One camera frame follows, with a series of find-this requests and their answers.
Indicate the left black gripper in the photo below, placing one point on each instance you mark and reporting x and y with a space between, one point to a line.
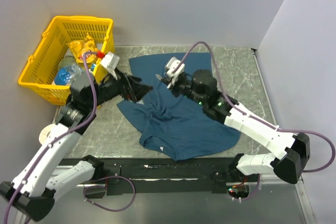
122 82

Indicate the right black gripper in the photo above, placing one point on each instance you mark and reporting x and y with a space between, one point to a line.
174 85

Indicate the toilet paper roll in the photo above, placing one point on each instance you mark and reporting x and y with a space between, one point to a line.
45 132

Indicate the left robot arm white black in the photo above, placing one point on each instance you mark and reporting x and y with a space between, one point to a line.
34 191

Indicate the yellow plastic basket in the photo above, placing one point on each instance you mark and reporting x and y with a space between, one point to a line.
42 66

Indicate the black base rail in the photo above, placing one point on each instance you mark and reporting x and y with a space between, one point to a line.
164 175

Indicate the aluminium frame rail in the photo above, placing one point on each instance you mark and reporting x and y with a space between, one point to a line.
272 203

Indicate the blue plastic bag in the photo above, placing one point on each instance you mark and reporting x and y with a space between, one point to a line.
66 75

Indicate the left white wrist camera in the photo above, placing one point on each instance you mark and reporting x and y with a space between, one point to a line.
109 62

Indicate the yellow snack bag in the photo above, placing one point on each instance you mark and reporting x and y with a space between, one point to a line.
79 47

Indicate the blue t-shirt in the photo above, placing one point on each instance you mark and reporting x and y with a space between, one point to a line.
176 127

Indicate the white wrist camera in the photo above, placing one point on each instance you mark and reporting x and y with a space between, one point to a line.
173 69
109 62

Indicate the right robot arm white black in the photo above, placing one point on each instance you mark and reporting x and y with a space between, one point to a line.
288 152

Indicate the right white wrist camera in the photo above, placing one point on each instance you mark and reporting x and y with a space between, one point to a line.
173 69

